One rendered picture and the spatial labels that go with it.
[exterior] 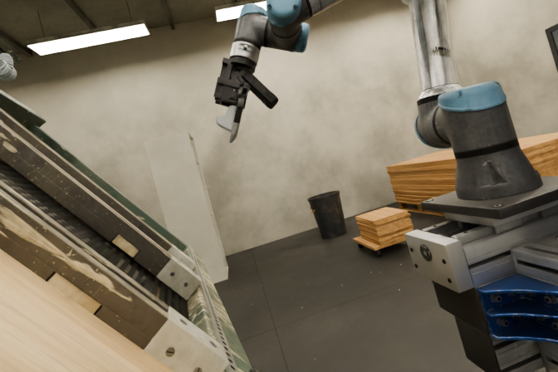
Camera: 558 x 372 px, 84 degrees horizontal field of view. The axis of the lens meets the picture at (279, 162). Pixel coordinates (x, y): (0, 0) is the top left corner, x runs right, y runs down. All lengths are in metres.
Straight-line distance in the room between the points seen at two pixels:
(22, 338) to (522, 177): 0.78
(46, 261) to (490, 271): 0.73
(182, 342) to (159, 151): 3.93
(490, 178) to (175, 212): 3.96
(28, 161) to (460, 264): 1.12
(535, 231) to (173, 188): 4.00
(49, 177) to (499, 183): 1.14
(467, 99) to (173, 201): 3.96
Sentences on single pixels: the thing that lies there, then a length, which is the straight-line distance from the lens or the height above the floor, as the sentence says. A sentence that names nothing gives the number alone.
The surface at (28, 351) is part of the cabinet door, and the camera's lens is 0.43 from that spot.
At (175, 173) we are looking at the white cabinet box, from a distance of 4.35.
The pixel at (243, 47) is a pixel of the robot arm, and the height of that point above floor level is 1.53.
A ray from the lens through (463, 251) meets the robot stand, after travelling 0.67.
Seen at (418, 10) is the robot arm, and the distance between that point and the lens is 0.94.
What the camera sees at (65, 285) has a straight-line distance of 0.57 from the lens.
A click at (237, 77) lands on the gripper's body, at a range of 0.84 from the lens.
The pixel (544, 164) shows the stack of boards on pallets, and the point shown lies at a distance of 3.93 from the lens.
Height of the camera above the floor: 1.20
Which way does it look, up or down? 2 degrees up
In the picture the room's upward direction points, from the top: 16 degrees counter-clockwise
